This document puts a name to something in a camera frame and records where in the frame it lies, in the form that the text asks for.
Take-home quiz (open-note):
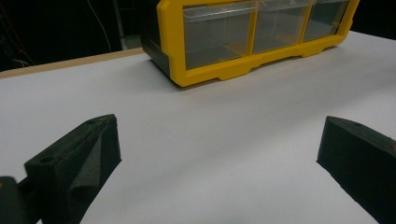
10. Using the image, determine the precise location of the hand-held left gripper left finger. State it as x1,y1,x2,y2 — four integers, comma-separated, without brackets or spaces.
23,113,122,224

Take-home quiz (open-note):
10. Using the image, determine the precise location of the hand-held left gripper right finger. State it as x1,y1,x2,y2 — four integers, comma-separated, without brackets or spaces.
316,115,396,224

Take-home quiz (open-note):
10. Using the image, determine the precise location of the yellow black drawer cabinet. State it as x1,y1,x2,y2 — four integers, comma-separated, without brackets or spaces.
139,0,361,88

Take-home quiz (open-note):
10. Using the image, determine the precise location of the metal stand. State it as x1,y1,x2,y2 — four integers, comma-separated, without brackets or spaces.
112,0,129,50

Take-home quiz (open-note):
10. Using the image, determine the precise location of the red cable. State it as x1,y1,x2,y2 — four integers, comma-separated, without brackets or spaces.
0,3,35,67

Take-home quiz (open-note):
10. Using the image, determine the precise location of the white cable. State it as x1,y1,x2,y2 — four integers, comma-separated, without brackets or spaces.
86,0,112,52

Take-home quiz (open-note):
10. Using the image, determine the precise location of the clear plastic drawer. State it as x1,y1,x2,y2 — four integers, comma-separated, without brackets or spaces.
252,0,314,54
182,1,258,71
303,0,350,43

